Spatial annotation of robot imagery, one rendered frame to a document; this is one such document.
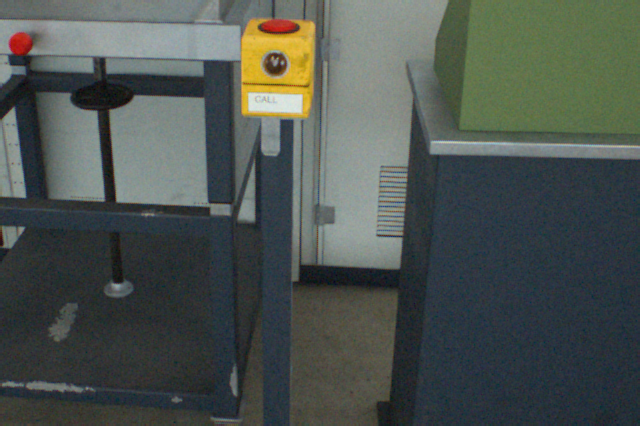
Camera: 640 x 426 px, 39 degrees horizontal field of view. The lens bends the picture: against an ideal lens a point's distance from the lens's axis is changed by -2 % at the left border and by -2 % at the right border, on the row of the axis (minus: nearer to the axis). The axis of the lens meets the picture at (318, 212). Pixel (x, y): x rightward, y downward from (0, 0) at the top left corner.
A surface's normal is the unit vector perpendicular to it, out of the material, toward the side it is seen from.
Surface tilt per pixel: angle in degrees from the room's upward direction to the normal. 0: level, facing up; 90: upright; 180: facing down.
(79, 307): 0
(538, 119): 90
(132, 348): 0
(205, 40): 90
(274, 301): 90
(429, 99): 0
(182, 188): 90
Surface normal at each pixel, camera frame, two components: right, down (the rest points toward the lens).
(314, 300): 0.03, -0.88
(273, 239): -0.06, 0.47
